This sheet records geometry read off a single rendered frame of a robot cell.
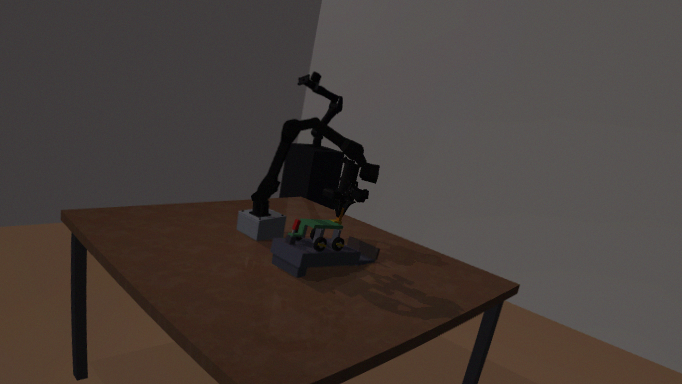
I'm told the red-headed pin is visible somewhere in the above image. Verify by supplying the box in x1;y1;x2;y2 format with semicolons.
292;219;301;235

